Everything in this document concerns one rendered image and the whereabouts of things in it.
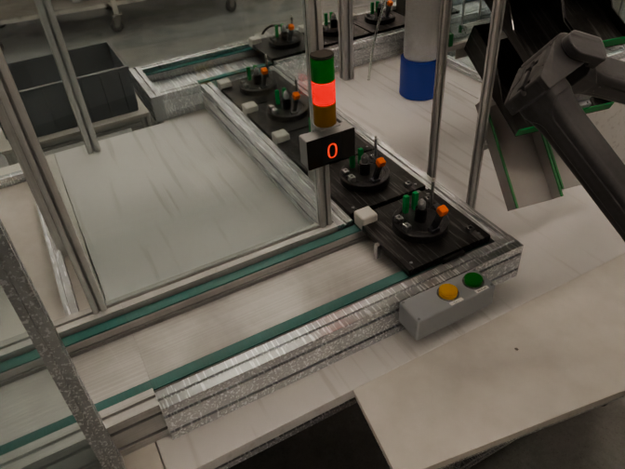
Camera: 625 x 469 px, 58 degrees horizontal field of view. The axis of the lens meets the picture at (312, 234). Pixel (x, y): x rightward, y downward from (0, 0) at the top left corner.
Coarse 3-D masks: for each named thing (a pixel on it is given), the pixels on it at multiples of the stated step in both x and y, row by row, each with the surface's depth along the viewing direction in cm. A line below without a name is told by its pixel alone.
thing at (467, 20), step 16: (464, 0) 222; (480, 0) 215; (624, 0) 221; (464, 16) 225; (480, 16) 218; (624, 16) 226; (464, 32) 228; (608, 48) 232; (624, 48) 237; (464, 64) 235
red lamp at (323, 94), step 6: (312, 84) 118; (318, 84) 117; (324, 84) 116; (330, 84) 117; (312, 90) 119; (318, 90) 117; (324, 90) 117; (330, 90) 118; (312, 96) 120; (318, 96) 118; (324, 96) 118; (330, 96) 118; (312, 102) 121; (318, 102) 119; (324, 102) 119; (330, 102) 119
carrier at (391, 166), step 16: (352, 160) 158; (368, 160) 156; (336, 176) 160; (352, 176) 154; (368, 176) 156; (384, 176) 155; (400, 176) 158; (336, 192) 154; (352, 192) 154; (368, 192) 153; (384, 192) 153; (400, 192) 152; (352, 208) 148
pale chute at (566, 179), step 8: (552, 152) 147; (552, 160) 142; (560, 160) 147; (560, 168) 146; (568, 168) 147; (560, 176) 141; (568, 176) 147; (560, 184) 142; (568, 184) 146; (576, 184) 147
